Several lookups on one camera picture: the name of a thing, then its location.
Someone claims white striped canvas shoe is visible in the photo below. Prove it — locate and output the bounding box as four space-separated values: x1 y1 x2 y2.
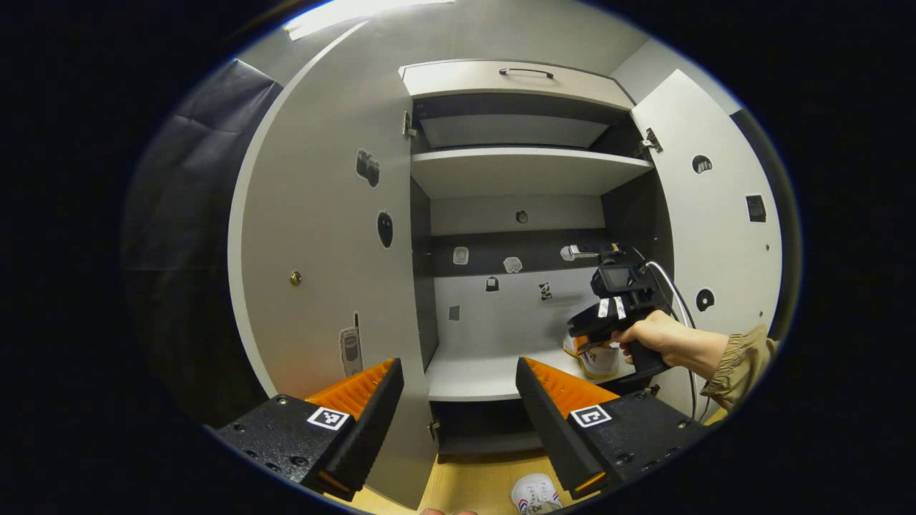
563 335 622 381
510 472 564 515

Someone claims white shoe cabinet door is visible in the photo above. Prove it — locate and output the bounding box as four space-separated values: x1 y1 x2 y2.
630 69 782 423
228 20 439 510

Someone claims white drawer with black handle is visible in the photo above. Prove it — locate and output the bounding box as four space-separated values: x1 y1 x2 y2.
399 59 636 112

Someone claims ceiling light panel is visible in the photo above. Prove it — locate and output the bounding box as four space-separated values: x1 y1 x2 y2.
283 0 455 40

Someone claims white cable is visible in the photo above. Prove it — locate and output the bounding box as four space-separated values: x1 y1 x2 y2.
644 261 701 419

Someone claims black backdrop cloth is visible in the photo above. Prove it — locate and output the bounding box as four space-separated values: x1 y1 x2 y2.
122 59 801 430

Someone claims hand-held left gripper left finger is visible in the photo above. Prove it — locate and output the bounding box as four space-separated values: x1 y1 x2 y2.
213 358 405 503

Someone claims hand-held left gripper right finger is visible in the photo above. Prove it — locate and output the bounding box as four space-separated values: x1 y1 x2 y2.
515 356 711 501

